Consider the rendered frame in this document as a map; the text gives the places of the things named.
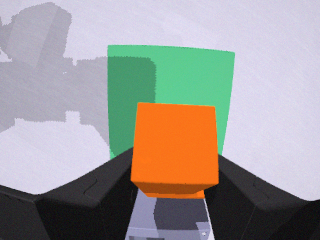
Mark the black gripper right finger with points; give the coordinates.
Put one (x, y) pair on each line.
(244, 207)

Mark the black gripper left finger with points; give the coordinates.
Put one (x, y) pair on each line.
(97, 206)

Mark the orange block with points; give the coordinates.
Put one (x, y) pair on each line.
(175, 150)

